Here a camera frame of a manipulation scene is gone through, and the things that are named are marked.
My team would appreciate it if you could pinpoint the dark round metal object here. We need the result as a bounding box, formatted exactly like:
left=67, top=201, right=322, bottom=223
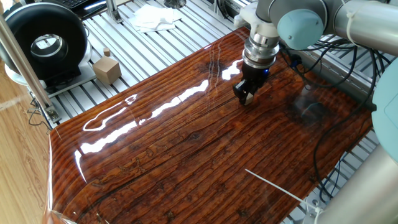
left=163, top=0, right=187, bottom=9

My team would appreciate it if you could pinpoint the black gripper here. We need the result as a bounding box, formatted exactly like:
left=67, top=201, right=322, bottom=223
left=232, top=62, right=271, bottom=106

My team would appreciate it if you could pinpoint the thin black cable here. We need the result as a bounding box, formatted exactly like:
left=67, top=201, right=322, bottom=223
left=27, top=96, right=52, bottom=129

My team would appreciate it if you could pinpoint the white fan base plate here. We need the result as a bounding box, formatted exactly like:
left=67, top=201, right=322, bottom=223
left=4, top=42, right=97, bottom=98

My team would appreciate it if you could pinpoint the glossy wood grain mat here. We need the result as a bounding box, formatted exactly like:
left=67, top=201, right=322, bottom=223
left=43, top=26, right=374, bottom=224

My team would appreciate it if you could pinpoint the long black robot cable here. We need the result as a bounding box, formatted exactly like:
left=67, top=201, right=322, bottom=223
left=312, top=46, right=392, bottom=203

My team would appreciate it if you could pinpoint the black cable with plug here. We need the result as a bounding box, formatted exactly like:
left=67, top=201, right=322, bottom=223
left=279, top=39, right=358, bottom=90

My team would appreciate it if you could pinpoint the black round duct fan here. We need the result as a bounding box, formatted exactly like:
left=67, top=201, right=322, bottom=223
left=0, top=2, right=89, bottom=82

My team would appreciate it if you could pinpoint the short aluminium bracket post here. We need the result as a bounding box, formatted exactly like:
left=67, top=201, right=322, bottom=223
left=105, top=0, right=124, bottom=24

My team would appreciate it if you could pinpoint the white cable tie tail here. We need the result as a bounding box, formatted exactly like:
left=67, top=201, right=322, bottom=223
left=244, top=168, right=323, bottom=215

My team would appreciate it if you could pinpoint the white cloth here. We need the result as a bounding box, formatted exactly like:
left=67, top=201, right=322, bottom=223
left=128, top=3, right=183, bottom=34

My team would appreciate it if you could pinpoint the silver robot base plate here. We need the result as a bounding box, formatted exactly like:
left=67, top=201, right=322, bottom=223
left=303, top=186, right=330, bottom=224

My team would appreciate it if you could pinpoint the aluminium frame post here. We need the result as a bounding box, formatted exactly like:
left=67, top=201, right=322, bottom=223
left=0, top=14, right=62, bottom=124

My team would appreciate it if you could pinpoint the large wooden cube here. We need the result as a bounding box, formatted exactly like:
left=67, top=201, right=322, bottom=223
left=92, top=55, right=123, bottom=86

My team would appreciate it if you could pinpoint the black keyboard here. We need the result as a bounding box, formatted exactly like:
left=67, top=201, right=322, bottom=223
left=55, top=0, right=107, bottom=17

